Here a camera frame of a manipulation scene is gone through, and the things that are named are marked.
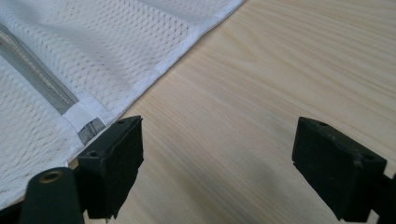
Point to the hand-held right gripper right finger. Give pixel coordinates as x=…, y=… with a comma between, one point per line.
x=336, y=174

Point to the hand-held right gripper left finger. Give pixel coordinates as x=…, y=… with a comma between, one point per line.
x=110, y=169

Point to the white mesh laundry bag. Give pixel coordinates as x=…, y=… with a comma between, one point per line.
x=93, y=71

